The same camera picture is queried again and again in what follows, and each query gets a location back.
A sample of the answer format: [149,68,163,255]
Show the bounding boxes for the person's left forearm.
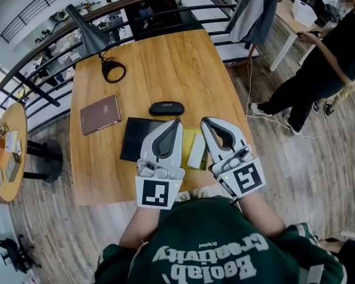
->
[119,207,161,250]

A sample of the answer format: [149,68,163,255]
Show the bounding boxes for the black metal balcony railing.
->
[0,0,89,44]

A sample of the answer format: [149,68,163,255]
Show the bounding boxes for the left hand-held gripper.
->
[135,118,186,211]

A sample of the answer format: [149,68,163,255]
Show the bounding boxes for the white printed box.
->
[5,131,20,154]

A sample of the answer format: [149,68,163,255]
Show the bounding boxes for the wooden desk white legs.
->
[269,0,324,72]

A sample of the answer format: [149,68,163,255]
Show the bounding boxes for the grey hanging jacket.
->
[226,0,285,46]

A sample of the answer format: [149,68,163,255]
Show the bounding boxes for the person's right forearm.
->
[239,195,286,238]

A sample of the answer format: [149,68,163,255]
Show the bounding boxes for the person's green printed shirt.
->
[94,196,348,284]

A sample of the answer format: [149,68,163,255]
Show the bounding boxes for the round wooden table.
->
[0,102,63,202]

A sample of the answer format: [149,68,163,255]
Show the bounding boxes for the small white rectangular object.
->
[186,133,206,170]

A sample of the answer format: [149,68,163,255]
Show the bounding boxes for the brown notebook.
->
[79,95,123,137]

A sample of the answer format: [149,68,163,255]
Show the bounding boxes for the black drone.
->
[0,234,43,275]

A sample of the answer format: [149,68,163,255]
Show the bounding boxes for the black railing wooden handrail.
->
[0,0,246,131]

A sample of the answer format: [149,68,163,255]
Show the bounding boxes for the person's right shoe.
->
[195,186,222,200]

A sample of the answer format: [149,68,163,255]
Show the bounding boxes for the black glasses case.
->
[149,101,186,117]

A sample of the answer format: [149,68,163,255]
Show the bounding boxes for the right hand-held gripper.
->
[200,117,267,201]

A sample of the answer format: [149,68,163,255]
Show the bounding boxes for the black lamp cable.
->
[98,51,115,68]

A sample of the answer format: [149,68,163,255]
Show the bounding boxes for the white cardboard box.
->
[291,0,319,29]

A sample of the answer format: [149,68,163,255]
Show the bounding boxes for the black desk lamp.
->
[65,4,127,84]

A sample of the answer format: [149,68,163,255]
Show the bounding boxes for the black box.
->
[120,117,209,172]

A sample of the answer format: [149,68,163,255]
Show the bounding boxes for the white floor cable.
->
[244,56,328,140]

